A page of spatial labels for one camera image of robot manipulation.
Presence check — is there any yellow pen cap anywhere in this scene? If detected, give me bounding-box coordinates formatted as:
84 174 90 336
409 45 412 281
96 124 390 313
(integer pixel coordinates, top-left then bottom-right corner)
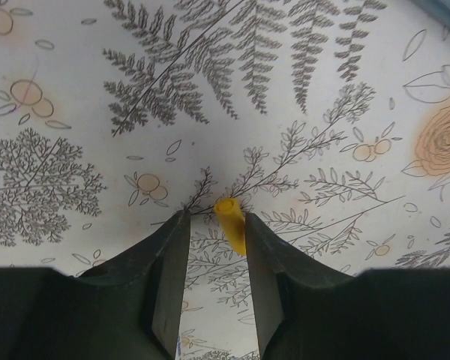
214 198 246 256

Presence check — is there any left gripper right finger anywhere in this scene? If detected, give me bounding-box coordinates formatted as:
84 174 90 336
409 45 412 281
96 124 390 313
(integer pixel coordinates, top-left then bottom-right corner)
245 213 450 359

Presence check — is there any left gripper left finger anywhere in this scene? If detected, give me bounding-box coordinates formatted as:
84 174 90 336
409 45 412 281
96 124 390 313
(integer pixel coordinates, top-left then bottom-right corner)
0 210 191 359

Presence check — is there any floral table mat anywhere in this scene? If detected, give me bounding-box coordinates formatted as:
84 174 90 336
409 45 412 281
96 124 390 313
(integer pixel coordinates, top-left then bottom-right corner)
0 1 450 359

